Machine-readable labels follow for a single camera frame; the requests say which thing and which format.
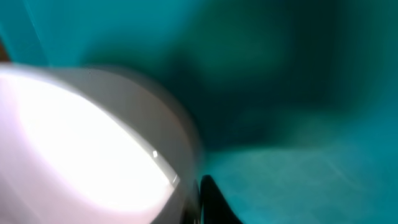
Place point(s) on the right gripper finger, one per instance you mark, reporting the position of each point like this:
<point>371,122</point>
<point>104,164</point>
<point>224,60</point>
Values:
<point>214,206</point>

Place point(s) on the grey bowl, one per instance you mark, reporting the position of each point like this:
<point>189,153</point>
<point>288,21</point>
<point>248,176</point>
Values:
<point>99,145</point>

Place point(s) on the teal serving tray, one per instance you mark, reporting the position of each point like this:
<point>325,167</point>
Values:
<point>295,101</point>

